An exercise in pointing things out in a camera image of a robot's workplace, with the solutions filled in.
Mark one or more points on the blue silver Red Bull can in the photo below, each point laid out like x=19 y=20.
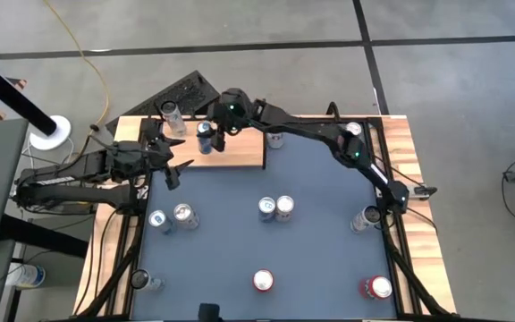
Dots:
x=159 y=220
x=204 y=142
x=266 y=205

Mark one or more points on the small black hub device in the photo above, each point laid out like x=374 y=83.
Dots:
x=424 y=191

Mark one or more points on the black rounded object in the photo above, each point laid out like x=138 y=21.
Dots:
x=208 y=313

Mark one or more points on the black pole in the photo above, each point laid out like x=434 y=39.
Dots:
x=11 y=96

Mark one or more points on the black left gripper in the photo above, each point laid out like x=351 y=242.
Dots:
x=154 y=156

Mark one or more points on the white Celsius energy drink can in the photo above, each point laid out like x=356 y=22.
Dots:
x=150 y=282
x=361 y=222

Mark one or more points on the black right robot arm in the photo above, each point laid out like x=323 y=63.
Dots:
x=311 y=127

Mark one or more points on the wooden tray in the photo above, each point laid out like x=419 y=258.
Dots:
x=239 y=152

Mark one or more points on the silver Diet Coke can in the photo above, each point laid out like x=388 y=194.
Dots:
x=284 y=205
x=183 y=212
x=275 y=141

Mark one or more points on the clear glass can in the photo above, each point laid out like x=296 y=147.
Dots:
x=174 y=123

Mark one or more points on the red Fanta soda can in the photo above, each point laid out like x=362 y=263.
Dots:
x=263 y=281
x=380 y=287
x=354 y=129

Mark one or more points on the white bottle blue label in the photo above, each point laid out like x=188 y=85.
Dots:
x=25 y=276

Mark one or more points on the black desk leg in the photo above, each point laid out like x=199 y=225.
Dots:
x=43 y=237

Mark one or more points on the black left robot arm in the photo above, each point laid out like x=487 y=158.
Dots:
x=61 y=179

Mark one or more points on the white round stand base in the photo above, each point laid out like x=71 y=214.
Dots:
x=58 y=138

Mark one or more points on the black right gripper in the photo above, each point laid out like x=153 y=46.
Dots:
x=235 y=109

